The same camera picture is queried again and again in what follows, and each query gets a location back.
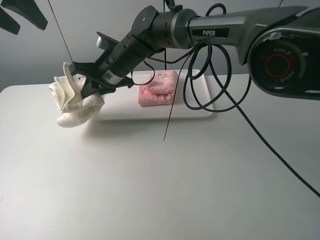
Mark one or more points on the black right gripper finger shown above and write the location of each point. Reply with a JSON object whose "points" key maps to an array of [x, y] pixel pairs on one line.
{"points": [[103, 90], [88, 88]]}

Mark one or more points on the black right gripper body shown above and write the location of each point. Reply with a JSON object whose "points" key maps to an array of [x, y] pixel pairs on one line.
{"points": [[113, 66]]}

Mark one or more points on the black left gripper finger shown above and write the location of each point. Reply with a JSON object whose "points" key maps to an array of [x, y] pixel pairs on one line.
{"points": [[27, 9], [9, 24]]}

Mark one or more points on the cream white towel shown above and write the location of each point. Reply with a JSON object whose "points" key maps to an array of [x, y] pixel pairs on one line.
{"points": [[76, 109]]}

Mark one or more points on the pink towel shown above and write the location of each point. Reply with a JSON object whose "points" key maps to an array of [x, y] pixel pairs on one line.
{"points": [[160, 91]]}

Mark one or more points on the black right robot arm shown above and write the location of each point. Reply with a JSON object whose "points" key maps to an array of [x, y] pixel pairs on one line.
{"points": [[279, 45]]}

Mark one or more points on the white rectangular plastic tray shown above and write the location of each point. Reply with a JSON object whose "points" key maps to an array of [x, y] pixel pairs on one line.
{"points": [[122, 105]]}

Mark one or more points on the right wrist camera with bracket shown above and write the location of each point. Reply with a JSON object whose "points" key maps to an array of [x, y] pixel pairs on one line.
{"points": [[105, 42]]}

